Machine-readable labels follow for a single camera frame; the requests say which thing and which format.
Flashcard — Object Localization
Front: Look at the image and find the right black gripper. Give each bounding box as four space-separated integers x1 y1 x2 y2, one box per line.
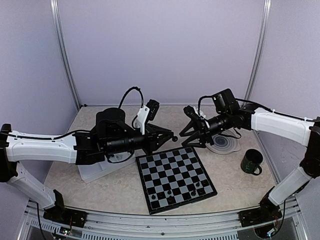
180 110 233 148

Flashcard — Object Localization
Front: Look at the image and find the black white chessboard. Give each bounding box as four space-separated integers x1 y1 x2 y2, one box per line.
136 147 218 215

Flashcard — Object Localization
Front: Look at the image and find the black chess bishop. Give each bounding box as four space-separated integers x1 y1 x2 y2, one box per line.
167 196 174 203

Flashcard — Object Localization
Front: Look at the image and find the white plastic tray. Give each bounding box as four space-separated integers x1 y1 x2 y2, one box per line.
78 152 136 184

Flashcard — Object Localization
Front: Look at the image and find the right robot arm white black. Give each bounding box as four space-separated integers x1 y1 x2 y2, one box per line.
179 88 320 227

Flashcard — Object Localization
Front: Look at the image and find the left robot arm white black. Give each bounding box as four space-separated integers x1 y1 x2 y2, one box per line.
0 99 178 227

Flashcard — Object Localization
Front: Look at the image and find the grey spiral collapsible bowl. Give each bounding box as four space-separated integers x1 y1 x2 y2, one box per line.
206 130 241 155

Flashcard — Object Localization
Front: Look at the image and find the dark green mug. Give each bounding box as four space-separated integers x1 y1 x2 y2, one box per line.
240 148 263 176

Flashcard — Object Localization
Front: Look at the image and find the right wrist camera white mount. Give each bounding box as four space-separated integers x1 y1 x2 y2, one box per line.
183 105 210 128

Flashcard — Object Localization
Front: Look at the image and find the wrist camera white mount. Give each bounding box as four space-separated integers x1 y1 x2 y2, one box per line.
183 105 210 128
135 99 160 135

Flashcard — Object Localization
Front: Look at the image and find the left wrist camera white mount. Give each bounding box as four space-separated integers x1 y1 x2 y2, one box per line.
135 99 160 135

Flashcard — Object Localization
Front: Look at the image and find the aluminium front frame rail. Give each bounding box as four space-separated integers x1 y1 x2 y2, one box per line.
15 197 311 240

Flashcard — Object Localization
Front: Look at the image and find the right aluminium corner post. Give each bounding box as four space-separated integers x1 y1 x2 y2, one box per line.
244 0 272 100

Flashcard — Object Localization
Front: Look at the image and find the aluminium corner post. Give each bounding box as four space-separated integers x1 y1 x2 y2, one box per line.
50 0 82 111
244 0 272 100

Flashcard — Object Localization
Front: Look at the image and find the left aluminium corner post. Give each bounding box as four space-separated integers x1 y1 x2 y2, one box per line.
50 0 82 111

